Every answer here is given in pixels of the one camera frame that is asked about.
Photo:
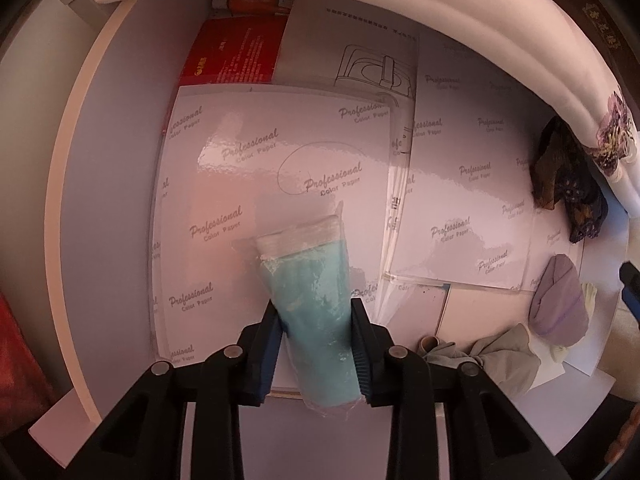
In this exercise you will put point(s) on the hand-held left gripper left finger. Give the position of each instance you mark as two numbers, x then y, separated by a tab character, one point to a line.
270	360

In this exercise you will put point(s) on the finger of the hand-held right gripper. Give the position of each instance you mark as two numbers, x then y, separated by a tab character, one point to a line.
632	292

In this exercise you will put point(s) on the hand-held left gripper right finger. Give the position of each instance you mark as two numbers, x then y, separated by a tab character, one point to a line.
361	360

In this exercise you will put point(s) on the teal sock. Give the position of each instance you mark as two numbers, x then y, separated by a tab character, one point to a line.
315	300

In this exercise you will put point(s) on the grey-green knit sock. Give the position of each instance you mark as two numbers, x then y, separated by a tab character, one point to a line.
500	360

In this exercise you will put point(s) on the cream sock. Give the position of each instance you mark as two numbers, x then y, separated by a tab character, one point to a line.
590	300

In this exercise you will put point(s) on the purple sock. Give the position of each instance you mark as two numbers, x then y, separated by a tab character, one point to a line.
557	305

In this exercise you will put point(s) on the small white card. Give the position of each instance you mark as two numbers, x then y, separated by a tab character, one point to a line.
425	310

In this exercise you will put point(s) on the dark patterned cloth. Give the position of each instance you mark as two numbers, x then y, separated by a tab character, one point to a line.
575	195

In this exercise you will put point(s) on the red blanket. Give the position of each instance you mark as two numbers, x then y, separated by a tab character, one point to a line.
20	360

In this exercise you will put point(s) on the white manual with line drawing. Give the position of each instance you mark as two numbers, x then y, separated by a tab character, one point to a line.
320	45

